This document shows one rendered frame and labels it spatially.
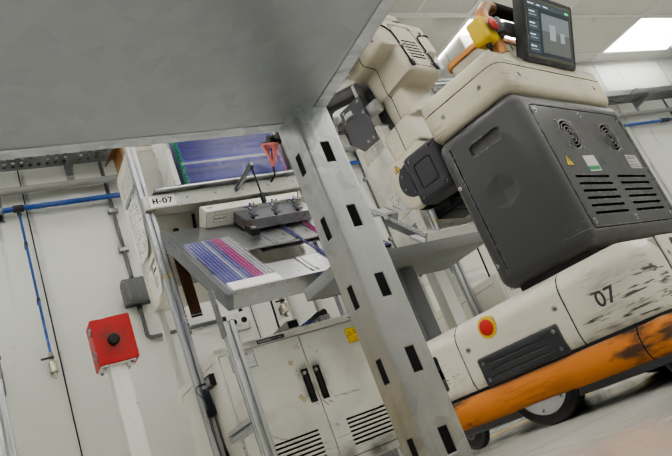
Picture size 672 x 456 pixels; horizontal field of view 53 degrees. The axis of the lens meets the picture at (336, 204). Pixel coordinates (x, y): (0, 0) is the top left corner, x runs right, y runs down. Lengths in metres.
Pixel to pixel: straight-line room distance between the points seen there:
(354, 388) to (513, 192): 1.41
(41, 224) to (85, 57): 4.16
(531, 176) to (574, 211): 0.12
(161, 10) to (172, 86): 0.07
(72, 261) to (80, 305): 0.29
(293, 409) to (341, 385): 0.23
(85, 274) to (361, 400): 2.22
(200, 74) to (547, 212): 1.18
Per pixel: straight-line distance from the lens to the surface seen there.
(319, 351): 2.73
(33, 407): 4.15
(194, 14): 0.36
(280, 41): 0.40
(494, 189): 1.58
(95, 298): 4.35
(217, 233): 2.92
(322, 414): 2.67
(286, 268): 2.55
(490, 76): 1.60
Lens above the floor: 0.09
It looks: 20 degrees up
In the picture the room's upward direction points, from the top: 22 degrees counter-clockwise
